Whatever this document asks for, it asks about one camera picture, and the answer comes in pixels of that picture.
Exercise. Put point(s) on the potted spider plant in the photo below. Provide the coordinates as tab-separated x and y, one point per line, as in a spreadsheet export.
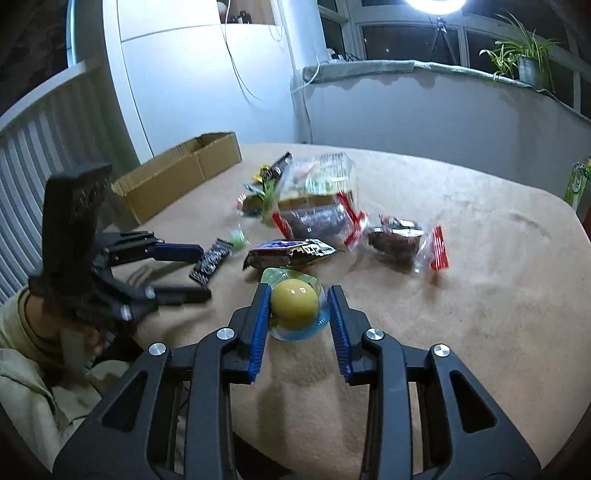
525	58

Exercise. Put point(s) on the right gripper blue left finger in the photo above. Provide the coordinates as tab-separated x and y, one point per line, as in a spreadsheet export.
169	415

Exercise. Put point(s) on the round cake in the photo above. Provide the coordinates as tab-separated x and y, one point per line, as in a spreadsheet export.
410	245

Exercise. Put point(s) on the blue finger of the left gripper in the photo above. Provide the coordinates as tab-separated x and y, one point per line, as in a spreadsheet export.
180	295
133	246

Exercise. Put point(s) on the small Snickers bar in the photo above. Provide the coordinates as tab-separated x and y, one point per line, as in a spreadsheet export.
280	165

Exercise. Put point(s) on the white cabinet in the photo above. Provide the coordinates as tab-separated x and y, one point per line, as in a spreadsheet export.
174	70

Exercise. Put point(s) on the power strip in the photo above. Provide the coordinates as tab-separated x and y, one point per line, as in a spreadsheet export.
335	56

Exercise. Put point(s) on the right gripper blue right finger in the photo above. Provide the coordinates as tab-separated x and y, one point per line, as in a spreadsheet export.
429	417

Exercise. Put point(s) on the yellow jelly cup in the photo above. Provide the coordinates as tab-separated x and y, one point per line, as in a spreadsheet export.
299	308

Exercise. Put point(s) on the bagged sliced bread loaf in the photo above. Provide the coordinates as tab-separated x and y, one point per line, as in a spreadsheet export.
313	181

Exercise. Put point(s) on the green white carton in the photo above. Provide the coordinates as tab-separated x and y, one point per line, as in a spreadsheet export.
578	181

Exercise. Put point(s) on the dark cake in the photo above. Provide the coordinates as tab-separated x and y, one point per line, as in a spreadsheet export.
338	224

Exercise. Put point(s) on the left beige sleeve forearm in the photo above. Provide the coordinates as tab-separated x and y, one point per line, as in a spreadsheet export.
45	395

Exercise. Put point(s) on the large Snickers bar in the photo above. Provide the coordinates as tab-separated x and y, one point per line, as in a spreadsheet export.
291	254

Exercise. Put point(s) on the black white patterned candy packet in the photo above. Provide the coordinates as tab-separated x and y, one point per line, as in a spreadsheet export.
209	263

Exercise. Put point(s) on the green candy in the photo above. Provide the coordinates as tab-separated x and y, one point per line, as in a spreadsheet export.
238	240

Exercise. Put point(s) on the yellow candy packet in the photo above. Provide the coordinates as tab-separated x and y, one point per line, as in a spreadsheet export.
265	175

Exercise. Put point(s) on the brown cardboard box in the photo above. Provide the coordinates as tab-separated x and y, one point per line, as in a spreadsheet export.
154	185

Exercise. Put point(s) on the ring light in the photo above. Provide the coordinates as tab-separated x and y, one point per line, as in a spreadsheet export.
437	7

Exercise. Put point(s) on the black tripod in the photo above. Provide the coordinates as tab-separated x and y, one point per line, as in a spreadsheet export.
441	50

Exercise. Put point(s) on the grey windowsill cloth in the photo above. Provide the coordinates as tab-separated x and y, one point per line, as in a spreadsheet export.
353	90

